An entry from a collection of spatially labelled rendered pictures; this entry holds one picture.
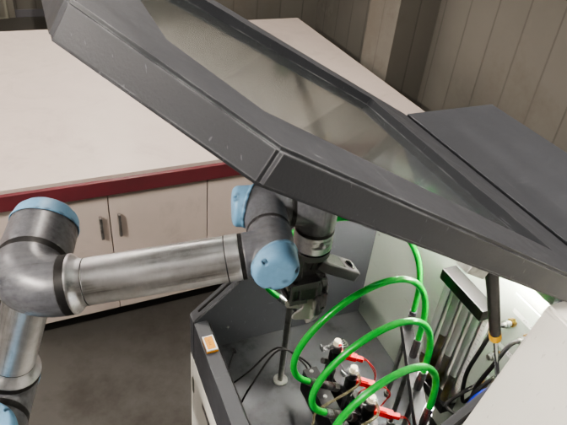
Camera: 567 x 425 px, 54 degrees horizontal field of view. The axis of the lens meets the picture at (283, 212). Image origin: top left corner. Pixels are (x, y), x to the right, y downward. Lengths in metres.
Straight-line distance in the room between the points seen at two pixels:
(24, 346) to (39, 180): 1.30
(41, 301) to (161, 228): 1.71
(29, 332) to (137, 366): 1.58
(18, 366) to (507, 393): 0.90
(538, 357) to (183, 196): 1.86
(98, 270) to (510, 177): 0.88
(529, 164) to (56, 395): 2.09
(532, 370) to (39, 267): 0.76
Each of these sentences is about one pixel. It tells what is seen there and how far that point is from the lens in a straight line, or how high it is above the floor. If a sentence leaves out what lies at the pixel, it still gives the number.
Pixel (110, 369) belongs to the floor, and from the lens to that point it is 2.72.
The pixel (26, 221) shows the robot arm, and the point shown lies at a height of 1.52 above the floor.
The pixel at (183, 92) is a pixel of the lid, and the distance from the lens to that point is 0.47.
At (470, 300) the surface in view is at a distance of 1.28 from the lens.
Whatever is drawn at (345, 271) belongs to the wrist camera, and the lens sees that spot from 1.12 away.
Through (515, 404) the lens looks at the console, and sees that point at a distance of 0.98.
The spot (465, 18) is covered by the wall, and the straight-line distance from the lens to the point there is 3.43.
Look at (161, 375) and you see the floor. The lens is 2.67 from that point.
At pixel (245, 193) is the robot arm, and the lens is 0.95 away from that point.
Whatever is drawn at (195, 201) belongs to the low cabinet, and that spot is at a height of 0.65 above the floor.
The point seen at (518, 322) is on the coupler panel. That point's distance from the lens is 1.24.
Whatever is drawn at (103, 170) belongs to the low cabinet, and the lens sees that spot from 2.42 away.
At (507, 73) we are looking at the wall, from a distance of 3.20.
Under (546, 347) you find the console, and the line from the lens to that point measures 0.93.
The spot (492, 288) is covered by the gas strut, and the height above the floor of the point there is 1.60.
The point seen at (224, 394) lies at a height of 0.95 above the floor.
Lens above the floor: 2.10
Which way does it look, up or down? 36 degrees down
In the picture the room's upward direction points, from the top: 6 degrees clockwise
